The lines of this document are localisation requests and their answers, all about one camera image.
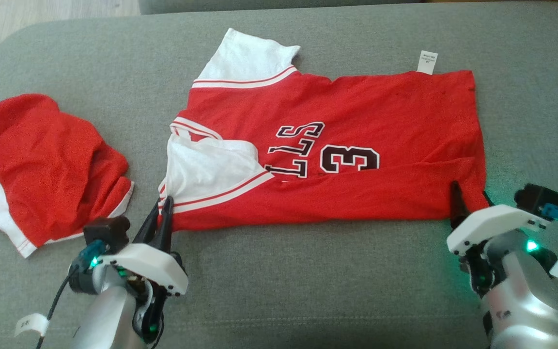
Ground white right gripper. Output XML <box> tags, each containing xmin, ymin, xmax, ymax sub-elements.
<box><xmin>446</xmin><ymin>182</ymin><xmax>548</xmax><ymax>256</ymax></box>

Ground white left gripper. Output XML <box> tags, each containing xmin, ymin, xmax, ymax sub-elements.
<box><xmin>100</xmin><ymin>195</ymin><xmax>188</xmax><ymax>296</ymax></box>

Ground red white mesh shorts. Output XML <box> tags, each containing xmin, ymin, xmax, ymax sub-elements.
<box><xmin>0</xmin><ymin>93</ymin><xmax>135</xmax><ymax>259</ymax></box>

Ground red white basketball jersey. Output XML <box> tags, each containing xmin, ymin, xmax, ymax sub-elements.
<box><xmin>158</xmin><ymin>28</ymin><xmax>490</xmax><ymax>232</ymax></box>

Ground grey sofa seat cushion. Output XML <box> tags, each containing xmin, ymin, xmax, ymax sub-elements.
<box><xmin>0</xmin><ymin>0</ymin><xmax>558</xmax><ymax>349</ymax></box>

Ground grey sofa back cushion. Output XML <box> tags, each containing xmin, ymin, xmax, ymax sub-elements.
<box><xmin>139</xmin><ymin>0</ymin><xmax>425</xmax><ymax>15</ymax></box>

